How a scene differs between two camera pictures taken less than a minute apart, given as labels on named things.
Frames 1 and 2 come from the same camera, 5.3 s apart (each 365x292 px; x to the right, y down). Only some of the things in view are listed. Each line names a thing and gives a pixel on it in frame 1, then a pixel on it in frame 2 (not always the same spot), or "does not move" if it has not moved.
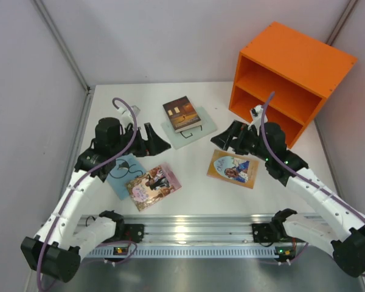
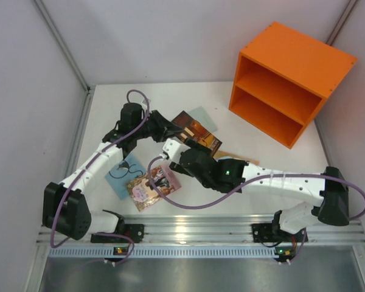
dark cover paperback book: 182,114 to 193,129
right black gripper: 238,142 to 185,161
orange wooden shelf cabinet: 302,73 does not move
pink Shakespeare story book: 152,185 does not move
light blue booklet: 127,167 does not move
